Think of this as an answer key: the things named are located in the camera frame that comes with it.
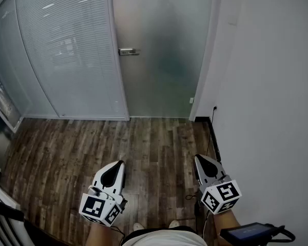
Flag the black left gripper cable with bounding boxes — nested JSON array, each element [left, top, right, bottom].
[[109, 224, 126, 242]]

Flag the framed wall display board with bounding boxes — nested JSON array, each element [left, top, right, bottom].
[[0, 57, 23, 133]]

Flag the person's left forearm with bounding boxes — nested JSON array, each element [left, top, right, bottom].
[[85, 220, 110, 246]]

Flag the black wall power cable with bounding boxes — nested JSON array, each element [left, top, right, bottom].
[[209, 107, 218, 128]]

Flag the plain frosted glass partition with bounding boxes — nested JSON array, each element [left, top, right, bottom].
[[0, 0, 60, 118]]

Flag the silver door handle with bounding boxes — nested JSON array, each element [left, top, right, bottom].
[[118, 47, 141, 56]]

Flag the black tablet mount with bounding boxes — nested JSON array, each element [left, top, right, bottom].
[[264, 223, 296, 246]]

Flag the person's black trousers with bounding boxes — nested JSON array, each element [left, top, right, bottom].
[[124, 225, 199, 240]]

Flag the person's right forearm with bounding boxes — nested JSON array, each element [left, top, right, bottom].
[[213, 209, 244, 246]]

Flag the black baseboard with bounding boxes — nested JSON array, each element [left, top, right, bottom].
[[194, 116, 222, 163]]

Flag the frosted glass door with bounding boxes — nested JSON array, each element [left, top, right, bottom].
[[111, 0, 214, 118]]

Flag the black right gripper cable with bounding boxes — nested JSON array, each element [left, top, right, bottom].
[[185, 193, 211, 242]]

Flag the person's white shirt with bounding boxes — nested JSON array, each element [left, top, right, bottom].
[[120, 229, 208, 246]]

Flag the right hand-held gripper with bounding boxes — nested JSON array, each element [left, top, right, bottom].
[[194, 154, 243, 215]]

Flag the black metal railing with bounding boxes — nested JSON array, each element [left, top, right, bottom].
[[0, 196, 67, 246]]

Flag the black waist-mounted phone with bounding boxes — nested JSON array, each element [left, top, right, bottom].
[[219, 222, 279, 242]]

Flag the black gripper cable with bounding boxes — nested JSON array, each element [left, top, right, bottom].
[[185, 193, 211, 242], [109, 224, 126, 242]]

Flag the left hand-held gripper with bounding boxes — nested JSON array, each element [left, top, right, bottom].
[[79, 160, 128, 227]]

